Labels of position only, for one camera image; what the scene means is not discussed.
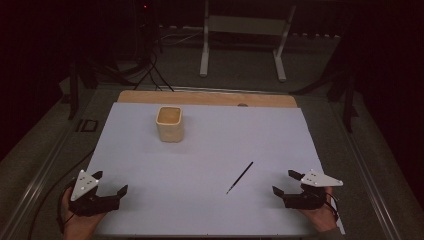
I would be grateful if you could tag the dark metal stand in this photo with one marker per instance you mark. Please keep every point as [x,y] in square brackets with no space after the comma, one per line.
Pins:
[74,90]
[348,100]

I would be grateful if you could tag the person's right hand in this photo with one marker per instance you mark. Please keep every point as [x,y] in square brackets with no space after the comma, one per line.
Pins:
[321,218]

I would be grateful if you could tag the beige square cup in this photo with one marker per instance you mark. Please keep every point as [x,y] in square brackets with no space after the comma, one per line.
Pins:
[170,131]

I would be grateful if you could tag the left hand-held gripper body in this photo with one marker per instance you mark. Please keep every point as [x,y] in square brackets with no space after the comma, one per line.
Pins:
[87,185]

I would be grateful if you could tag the pale grey table mat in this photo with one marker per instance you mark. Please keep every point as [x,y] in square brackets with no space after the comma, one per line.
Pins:
[200,166]

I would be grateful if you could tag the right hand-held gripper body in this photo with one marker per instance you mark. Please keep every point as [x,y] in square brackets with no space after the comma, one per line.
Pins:
[318,180]

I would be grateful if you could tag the thin black pen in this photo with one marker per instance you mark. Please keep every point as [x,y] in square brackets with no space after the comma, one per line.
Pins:
[240,177]

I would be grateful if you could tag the person's left hand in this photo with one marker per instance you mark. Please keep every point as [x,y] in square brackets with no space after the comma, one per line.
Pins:
[78,226]

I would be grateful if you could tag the black rectangular floor frame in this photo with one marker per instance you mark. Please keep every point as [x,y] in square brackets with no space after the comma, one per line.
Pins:
[79,125]

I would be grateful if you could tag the white metal stand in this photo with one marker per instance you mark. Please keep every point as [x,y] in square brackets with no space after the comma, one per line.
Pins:
[246,25]

